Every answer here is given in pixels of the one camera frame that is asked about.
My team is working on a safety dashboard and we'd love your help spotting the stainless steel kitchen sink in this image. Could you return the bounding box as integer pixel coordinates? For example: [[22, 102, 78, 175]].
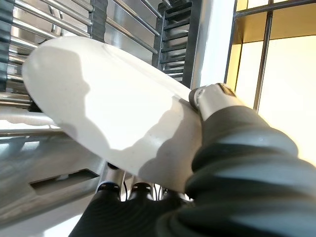
[[0, 0, 235, 218]]

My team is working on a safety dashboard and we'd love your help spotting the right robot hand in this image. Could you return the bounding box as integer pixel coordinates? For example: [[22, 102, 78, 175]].
[[69, 83, 316, 237]]

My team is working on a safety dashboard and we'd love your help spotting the black dish drying rack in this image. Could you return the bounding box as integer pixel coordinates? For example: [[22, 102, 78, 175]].
[[0, 0, 193, 112]]

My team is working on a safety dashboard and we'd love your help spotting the cream round plate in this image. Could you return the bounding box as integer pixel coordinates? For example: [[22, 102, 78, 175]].
[[22, 36, 205, 193]]

